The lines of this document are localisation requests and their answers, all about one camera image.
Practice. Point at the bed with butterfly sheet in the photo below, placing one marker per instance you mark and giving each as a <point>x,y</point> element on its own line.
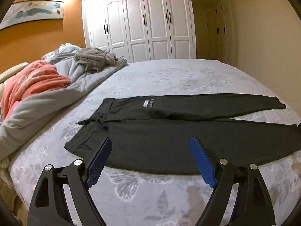
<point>164,80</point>

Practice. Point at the white wardrobe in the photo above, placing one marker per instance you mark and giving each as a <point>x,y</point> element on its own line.
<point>136,28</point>

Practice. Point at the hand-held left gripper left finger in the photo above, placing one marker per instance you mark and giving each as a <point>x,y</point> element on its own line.
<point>100,160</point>

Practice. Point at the dark grey pants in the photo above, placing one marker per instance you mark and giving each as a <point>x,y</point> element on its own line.
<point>152,141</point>

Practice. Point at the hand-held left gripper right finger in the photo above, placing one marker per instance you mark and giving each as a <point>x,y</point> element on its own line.
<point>202,162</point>

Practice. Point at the crumpled grey garment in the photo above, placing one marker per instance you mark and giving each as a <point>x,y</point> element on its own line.
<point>94,56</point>

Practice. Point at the grey duvet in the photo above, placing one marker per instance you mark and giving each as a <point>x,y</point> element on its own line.
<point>47,98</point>

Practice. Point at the orange blanket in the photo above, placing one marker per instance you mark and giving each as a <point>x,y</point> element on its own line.
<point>40,75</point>

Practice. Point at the cream headboard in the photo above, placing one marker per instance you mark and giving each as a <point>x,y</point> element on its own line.
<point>11,71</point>

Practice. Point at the framed feather picture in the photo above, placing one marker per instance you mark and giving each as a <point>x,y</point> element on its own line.
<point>30,10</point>

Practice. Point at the beige built-in cupboard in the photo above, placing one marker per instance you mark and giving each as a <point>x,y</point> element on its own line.
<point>221,35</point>

